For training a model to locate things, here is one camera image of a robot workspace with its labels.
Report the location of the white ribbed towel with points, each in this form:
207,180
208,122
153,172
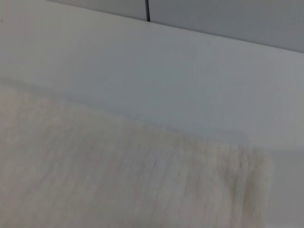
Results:
107,171

